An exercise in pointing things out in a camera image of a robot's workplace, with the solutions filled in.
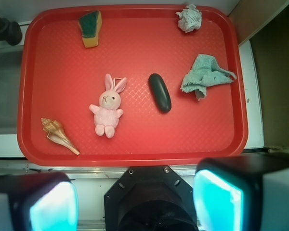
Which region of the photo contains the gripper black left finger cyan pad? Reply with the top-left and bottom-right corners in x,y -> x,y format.
0,172 -> 79,231

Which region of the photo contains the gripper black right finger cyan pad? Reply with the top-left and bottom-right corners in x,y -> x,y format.
193,153 -> 289,231

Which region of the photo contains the green and yellow sponge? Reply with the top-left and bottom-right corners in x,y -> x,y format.
78,10 -> 102,48

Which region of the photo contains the tan conch seashell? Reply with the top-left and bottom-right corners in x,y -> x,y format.
41,118 -> 80,155

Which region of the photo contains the pink plush bunny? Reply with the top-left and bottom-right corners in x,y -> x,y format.
89,74 -> 127,139

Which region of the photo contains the red plastic tray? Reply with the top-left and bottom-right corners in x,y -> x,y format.
17,5 -> 248,167

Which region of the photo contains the light green cloth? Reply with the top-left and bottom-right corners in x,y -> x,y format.
180,54 -> 237,101

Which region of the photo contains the black oval stone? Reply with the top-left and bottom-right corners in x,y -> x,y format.
148,73 -> 171,113

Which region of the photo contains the crumpled white paper ball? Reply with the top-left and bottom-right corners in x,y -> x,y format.
175,4 -> 202,33

